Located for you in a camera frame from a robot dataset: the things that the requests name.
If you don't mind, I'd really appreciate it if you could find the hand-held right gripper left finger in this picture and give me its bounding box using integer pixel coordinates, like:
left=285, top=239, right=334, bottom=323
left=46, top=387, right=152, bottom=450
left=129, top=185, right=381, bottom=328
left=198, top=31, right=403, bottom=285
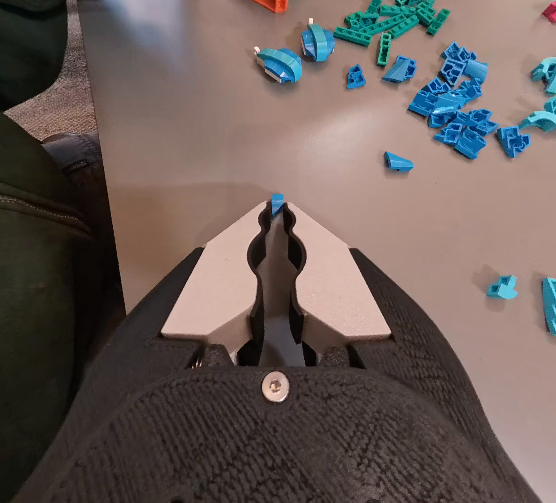
left=161, top=200, right=266, bottom=366

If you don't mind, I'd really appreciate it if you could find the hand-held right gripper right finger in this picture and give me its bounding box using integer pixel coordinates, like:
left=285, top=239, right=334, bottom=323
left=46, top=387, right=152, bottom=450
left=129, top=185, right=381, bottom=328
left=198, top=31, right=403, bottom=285
left=281, top=202, right=392, bottom=367

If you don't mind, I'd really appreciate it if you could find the person's left forearm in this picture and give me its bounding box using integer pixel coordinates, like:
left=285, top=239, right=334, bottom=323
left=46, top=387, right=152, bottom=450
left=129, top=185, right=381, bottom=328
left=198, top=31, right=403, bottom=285
left=0, top=0, right=131, bottom=112

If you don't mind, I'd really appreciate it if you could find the blue lego wedge piece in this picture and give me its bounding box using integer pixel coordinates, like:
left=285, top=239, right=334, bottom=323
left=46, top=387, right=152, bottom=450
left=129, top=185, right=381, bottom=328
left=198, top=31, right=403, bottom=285
left=383, top=151, right=414, bottom=173

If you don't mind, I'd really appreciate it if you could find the blue lego fish assembly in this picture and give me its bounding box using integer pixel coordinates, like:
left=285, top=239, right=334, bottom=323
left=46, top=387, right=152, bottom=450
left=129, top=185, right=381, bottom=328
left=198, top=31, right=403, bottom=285
left=301, top=18, right=336, bottom=63
left=253, top=46, right=303, bottom=84

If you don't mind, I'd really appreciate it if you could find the pile of blue lego bricks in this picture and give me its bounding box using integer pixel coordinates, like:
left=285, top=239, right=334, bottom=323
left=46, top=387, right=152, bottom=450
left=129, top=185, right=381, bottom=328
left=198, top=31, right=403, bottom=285
left=407, top=41, right=531, bottom=161

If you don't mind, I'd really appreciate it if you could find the turquoise lego plate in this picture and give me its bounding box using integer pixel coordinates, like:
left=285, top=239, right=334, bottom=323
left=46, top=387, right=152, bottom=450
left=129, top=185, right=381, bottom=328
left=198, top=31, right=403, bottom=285
left=542, top=277, right=556, bottom=336

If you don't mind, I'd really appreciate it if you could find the large blue lego slope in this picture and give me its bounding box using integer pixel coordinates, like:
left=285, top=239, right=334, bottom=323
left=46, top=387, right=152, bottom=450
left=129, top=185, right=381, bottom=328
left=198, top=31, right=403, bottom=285
left=381, top=55, right=418, bottom=84

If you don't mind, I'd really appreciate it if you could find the pile of teal lego bricks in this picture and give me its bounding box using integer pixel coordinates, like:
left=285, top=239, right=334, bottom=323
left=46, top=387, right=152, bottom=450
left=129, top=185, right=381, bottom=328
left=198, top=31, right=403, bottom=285
left=334, top=0, right=451, bottom=67

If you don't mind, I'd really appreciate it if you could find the person's green jacket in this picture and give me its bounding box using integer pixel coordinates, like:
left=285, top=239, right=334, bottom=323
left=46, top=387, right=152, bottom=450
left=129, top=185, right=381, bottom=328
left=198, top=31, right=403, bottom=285
left=0, top=112, right=127, bottom=503

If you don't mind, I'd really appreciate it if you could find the turquoise lego bracket piece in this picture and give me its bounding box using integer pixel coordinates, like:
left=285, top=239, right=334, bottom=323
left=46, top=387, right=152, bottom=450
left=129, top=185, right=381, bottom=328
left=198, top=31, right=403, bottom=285
left=486, top=275, right=518, bottom=300

